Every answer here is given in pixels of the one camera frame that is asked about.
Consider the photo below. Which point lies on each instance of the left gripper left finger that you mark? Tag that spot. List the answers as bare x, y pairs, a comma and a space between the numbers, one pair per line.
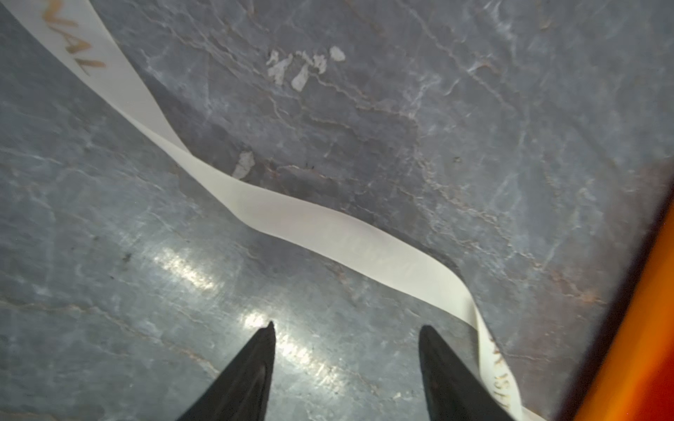
242, 390

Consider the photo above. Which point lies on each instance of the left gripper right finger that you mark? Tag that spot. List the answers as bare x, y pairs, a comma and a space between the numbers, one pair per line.
452, 393

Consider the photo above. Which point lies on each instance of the orange wrapping paper sheet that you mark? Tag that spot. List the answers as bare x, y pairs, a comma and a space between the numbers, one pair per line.
626, 373

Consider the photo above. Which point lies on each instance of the white printed ribbon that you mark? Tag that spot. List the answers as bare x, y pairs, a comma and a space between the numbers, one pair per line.
73, 32

